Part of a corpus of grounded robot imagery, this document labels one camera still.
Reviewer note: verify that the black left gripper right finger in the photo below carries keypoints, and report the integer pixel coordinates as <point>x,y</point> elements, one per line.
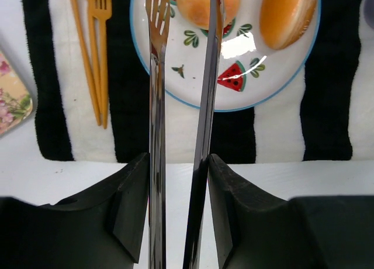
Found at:
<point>255,229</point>

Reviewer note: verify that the purple padded finger of the right gripper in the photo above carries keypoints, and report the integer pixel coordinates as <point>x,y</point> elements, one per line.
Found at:
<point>367,15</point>

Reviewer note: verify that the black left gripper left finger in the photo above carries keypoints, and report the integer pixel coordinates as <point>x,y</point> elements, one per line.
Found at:
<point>99,227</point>

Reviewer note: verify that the glossy oval bun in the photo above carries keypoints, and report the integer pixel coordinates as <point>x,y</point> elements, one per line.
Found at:
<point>282,22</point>

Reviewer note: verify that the small round bun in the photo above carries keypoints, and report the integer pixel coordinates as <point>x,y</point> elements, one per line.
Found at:
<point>197,12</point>

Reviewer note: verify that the steel kitchen tongs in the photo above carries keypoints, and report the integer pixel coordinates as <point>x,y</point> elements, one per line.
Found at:
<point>158,12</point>

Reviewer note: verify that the black white striped cloth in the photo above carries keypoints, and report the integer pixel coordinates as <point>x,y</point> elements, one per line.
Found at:
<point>326,113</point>

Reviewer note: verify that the watermelon pattern plate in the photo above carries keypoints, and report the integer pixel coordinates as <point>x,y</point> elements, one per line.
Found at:
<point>249,72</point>

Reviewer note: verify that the floral serving tray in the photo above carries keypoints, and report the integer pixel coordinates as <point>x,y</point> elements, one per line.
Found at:
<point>16,101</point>

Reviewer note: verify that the orange plastic spoon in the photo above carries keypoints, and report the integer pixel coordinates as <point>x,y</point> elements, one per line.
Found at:
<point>94,53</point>

